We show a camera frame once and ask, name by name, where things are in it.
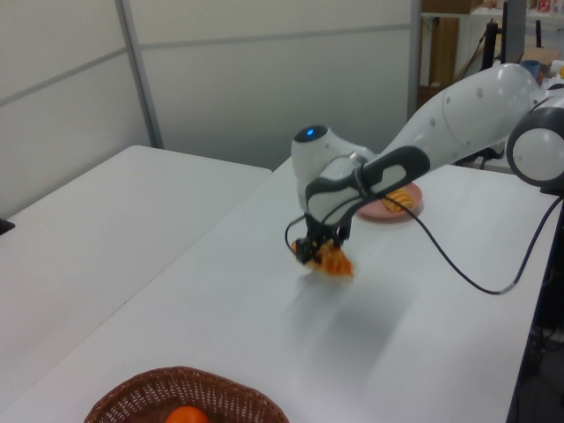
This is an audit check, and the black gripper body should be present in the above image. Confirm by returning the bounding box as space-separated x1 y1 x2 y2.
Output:
303 213 352 242

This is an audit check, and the braided toy bread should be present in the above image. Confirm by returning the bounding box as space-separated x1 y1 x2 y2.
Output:
290 239 355 278

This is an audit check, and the ribbed toy bread roll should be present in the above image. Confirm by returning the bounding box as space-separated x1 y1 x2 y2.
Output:
381 188 415 214

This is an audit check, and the orange toy mandarin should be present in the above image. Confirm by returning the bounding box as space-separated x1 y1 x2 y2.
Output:
165 405 209 423

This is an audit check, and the pink plate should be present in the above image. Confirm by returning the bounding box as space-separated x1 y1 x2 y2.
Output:
355 182 425 222

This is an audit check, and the brown woven basket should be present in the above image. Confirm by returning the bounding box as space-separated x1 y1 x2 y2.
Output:
83 366 290 423

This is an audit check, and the blue cup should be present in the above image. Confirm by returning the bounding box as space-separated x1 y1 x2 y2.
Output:
522 59 541 85

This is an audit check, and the brown cardboard box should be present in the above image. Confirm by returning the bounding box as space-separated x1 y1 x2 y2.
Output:
421 0 484 14

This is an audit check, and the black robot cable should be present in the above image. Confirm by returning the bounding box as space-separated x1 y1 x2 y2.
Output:
285 152 564 295

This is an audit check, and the grey metal partition post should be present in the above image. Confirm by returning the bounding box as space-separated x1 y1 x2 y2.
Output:
407 0 423 129
115 0 165 150

